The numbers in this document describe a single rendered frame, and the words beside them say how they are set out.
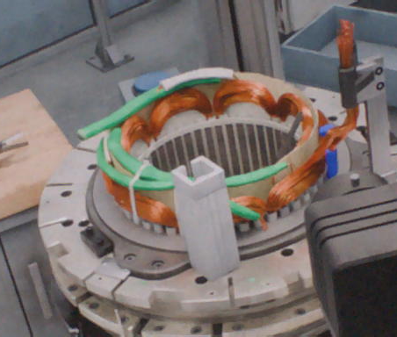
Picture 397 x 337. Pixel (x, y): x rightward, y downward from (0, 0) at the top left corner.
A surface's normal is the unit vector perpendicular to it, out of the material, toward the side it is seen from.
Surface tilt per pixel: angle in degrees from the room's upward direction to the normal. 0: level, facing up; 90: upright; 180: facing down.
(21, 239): 90
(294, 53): 90
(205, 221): 90
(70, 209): 0
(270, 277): 0
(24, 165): 0
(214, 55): 90
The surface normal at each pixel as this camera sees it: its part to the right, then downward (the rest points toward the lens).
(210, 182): 0.54, 0.41
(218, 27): -0.04, 0.58
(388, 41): -0.61, 0.54
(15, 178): -0.17, -0.80
